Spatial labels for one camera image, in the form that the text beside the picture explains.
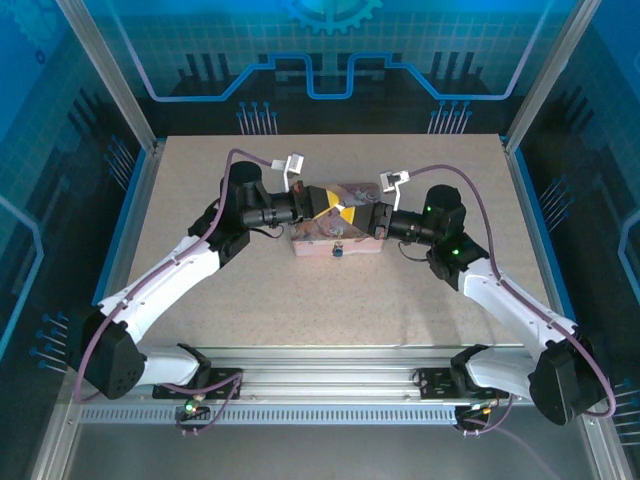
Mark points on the grey steel tray panel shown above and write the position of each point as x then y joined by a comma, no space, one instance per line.
325,455

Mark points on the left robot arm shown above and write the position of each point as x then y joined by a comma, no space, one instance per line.
165,280

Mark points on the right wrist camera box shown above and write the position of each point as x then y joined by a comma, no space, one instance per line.
391,180

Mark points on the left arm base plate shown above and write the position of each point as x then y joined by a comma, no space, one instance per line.
225,385

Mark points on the aluminium mounting beam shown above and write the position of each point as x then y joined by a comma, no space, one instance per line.
325,372

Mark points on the aluminium upright post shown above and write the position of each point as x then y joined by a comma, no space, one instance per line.
550,75
114,80

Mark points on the aluminium side rail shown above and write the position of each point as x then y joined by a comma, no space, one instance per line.
126,250

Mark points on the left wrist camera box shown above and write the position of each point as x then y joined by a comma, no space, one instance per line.
296,162

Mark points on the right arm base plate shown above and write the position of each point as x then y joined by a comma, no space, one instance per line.
435,382

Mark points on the pink printed tin box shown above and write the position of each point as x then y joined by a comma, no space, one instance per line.
310,232

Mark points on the small blue padlock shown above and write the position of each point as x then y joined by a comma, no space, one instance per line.
338,251

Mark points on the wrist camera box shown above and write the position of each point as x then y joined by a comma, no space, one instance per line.
391,180
296,162

